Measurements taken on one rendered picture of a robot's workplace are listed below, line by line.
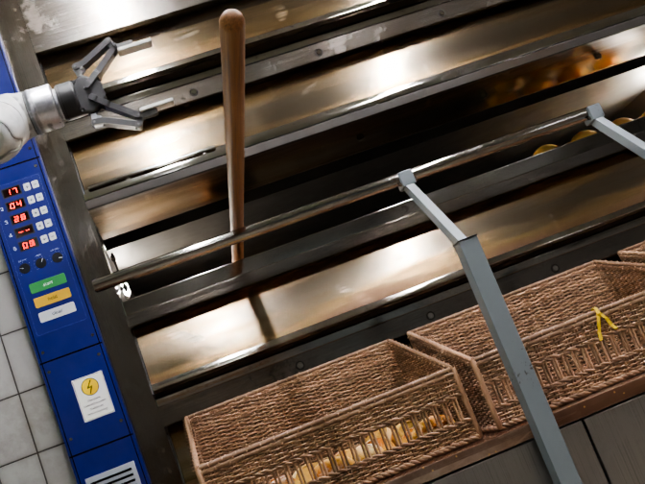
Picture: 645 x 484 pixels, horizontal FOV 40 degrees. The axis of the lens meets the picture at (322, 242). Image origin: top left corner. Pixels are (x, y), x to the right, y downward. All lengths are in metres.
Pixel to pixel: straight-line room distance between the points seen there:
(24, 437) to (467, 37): 1.58
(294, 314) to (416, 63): 0.78
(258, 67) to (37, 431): 1.10
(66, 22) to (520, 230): 1.34
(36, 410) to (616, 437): 1.34
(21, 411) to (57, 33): 1.00
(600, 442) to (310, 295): 0.84
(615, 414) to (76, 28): 1.67
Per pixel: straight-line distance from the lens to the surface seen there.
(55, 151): 2.43
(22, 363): 2.33
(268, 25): 2.52
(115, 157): 2.41
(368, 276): 2.33
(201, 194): 2.32
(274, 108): 2.43
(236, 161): 1.50
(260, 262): 2.31
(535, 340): 1.88
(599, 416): 1.86
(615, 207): 2.54
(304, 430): 1.77
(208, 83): 2.46
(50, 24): 2.57
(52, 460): 2.30
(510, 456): 1.80
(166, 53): 2.49
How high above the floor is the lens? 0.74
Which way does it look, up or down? 10 degrees up
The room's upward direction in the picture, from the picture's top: 21 degrees counter-clockwise
